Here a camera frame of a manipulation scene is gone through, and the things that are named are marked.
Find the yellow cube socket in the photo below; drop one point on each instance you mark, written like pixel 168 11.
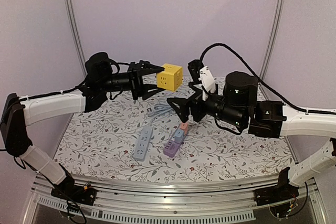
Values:
pixel 170 78

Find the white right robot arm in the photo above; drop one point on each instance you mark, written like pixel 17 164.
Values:
pixel 248 103

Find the floral patterned table mat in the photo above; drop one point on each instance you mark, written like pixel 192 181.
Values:
pixel 101 143

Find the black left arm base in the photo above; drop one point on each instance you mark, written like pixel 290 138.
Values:
pixel 73 191

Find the left aluminium frame post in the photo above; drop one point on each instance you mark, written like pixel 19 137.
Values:
pixel 75 32

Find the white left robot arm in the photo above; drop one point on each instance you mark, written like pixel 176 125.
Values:
pixel 103 77

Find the purple power strip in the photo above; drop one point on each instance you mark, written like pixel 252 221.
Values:
pixel 171 148

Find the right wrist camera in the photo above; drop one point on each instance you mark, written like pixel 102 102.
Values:
pixel 201 75

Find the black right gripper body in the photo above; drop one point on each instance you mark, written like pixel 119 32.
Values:
pixel 191 107

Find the light blue power strip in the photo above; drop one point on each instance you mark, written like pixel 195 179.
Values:
pixel 142 144

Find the right aluminium frame post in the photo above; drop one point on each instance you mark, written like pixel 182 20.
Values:
pixel 272 38

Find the aluminium frame post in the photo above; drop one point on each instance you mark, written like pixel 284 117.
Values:
pixel 75 32
pixel 272 38

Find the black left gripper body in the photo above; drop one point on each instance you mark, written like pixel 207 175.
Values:
pixel 136 81

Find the pink plug adapter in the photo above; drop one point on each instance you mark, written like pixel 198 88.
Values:
pixel 184 128

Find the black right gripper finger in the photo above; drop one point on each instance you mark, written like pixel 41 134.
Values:
pixel 181 106
pixel 198 92

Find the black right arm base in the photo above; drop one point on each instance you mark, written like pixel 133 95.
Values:
pixel 279 192

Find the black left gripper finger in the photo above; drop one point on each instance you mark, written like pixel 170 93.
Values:
pixel 149 90
pixel 146 68

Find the blue plug adapter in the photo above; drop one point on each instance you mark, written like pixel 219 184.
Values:
pixel 179 136

